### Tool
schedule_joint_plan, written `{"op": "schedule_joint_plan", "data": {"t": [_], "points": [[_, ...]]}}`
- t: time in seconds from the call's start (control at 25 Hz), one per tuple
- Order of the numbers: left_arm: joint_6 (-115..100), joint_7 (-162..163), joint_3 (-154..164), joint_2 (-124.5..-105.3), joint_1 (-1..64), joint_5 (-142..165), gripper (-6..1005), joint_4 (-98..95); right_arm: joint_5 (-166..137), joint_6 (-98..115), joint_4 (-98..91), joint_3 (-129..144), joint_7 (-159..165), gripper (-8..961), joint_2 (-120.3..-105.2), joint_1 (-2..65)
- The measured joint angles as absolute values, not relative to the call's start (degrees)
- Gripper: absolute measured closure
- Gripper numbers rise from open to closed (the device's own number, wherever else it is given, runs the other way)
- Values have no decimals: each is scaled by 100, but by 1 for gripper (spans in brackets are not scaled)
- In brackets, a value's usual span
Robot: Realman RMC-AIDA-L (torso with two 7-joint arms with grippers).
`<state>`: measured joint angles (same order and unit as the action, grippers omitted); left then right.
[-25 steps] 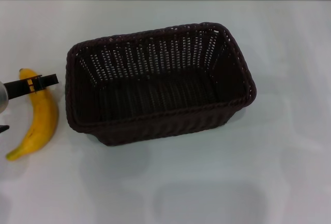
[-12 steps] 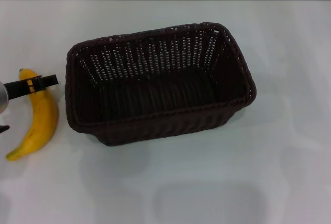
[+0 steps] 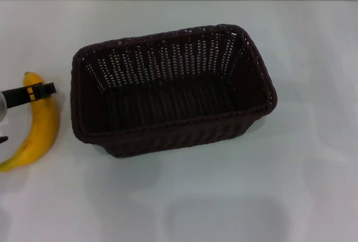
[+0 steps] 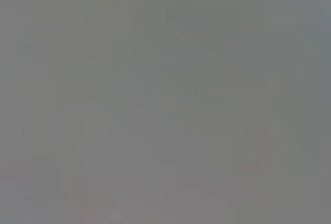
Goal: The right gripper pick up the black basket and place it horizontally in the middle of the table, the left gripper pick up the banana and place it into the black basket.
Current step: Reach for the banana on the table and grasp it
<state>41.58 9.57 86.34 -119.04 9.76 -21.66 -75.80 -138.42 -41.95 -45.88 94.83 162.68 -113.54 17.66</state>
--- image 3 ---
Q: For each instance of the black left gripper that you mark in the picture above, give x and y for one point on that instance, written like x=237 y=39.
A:
x=16 y=95

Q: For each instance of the yellow banana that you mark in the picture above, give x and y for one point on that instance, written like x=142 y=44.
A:
x=42 y=130

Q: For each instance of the dark brown woven basket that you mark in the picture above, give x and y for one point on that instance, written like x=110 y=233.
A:
x=167 y=108

